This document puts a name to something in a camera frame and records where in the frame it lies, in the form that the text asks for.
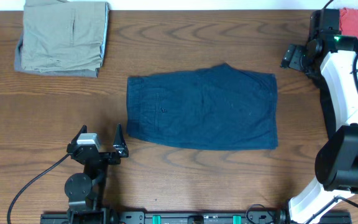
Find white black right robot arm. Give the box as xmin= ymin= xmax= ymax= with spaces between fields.
xmin=275 ymin=27 xmax=358 ymax=223

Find khaki folded shorts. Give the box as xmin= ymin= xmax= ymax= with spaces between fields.
xmin=21 ymin=0 xmax=106 ymax=72

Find navy blue shorts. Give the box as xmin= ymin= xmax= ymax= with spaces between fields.
xmin=127 ymin=63 xmax=278 ymax=151

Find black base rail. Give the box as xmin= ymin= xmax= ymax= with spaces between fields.
xmin=40 ymin=208 xmax=352 ymax=224

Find light blue folded garment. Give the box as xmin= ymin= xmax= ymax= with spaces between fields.
xmin=100 ymin=2 xmax=109 ymax=65

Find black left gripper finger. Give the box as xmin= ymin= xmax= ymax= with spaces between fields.
xmin=70 ymin=125 xmax=87 ymax=144
xmin=113 ymin=124 xmax=127 ymax=152

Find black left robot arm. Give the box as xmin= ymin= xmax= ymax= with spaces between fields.
xmin=65 ymin=124 xmax=129 ymax=224

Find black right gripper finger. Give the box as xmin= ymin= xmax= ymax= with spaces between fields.
xmin=280 ymin=57 xmax=296 ymax=69
xmin=283 ymin=44 xmax=296 ymax=61

